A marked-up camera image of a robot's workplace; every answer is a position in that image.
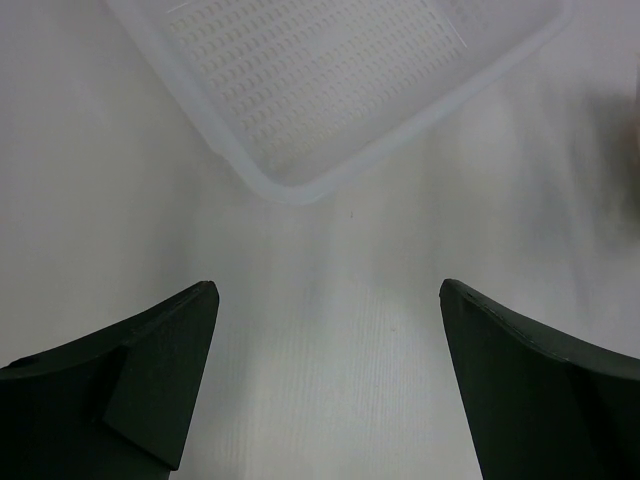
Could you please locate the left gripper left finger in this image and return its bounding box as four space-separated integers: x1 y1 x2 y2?
1 281 218 479

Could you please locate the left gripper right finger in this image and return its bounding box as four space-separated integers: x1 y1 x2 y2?
439 279 639 479

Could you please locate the translucent white plastic basket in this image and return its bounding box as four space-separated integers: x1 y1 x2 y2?
110 0 574 205

